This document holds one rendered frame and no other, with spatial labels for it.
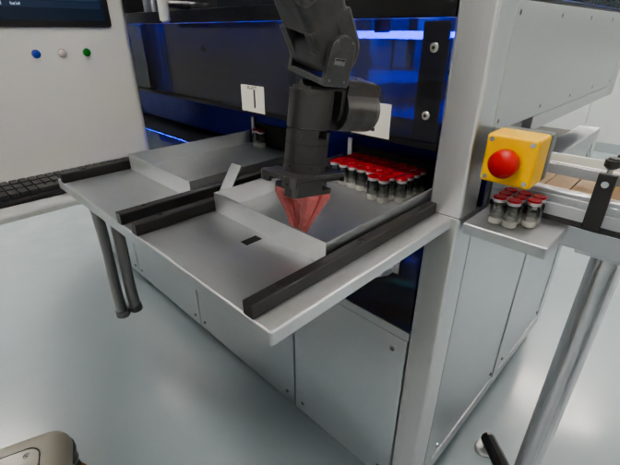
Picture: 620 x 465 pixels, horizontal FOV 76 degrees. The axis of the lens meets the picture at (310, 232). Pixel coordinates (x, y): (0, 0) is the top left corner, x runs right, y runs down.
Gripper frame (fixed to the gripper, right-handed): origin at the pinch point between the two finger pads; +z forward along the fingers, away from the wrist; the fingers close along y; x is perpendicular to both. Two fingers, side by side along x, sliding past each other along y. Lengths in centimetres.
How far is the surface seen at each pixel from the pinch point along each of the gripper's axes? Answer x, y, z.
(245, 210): 11.0, -1.1, -0.2
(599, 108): 54, 486, -23
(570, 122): 76, 488, -6
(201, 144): 54, 17, -3
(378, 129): 5.1, 23.2, -13.4
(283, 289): -8.3, -10.0, 2.1
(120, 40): 89, 12, -26
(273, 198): 16.8, 9.7, 0.8
